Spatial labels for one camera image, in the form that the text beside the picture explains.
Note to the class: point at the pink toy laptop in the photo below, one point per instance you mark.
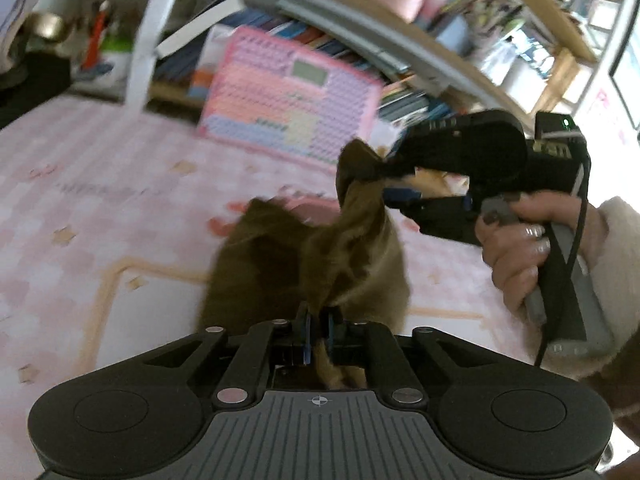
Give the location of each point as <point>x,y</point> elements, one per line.
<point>260,95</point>

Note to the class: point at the thick white book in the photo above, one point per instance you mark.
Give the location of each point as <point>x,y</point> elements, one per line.
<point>200,25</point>

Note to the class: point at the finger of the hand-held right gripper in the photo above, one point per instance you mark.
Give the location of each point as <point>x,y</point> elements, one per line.
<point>397,165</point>
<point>400,196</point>

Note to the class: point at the brass bowl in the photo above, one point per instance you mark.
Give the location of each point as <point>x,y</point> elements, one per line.
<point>47,30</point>

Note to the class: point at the red orange pen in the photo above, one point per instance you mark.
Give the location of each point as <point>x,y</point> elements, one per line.
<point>95,35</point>

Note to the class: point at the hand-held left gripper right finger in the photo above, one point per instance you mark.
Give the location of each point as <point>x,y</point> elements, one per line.
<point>330,332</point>

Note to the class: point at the wooden bookshelf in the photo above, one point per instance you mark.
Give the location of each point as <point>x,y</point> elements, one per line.
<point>557,80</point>

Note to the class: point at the row of books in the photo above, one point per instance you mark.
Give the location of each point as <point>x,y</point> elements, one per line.
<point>415,105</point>

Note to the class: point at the black box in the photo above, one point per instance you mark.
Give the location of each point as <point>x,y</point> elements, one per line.
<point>30,85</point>

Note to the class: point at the white pink-edged book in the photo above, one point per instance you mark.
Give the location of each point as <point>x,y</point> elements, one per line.
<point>212,50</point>

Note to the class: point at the white green pen holder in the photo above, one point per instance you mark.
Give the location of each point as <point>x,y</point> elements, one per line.
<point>116,57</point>

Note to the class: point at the person's right hand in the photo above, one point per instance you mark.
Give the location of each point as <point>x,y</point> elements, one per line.
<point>515,265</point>

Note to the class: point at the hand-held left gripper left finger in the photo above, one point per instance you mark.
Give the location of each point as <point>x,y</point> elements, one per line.
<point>306,334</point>

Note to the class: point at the pink checked bed sheet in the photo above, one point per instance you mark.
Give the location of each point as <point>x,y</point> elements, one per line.
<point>75,210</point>

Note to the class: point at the olive brown garment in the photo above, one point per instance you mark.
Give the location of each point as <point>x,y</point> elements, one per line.
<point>260,260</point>

